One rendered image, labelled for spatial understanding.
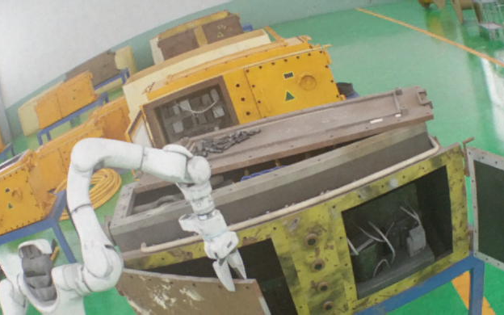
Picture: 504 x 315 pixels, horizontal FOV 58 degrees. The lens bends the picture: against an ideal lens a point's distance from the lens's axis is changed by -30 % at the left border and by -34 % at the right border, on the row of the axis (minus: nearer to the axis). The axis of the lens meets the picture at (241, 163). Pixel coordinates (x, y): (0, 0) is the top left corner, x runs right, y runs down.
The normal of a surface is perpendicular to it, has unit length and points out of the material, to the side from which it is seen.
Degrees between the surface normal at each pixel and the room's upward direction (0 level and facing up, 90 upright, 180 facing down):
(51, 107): 90
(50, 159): 90
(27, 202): 90
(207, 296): 90
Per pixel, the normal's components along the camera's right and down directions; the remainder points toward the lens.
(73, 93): 0.05, 0.32
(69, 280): 0.94, -0.27
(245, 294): -0.47, 0.44
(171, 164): 0.29, -0.25
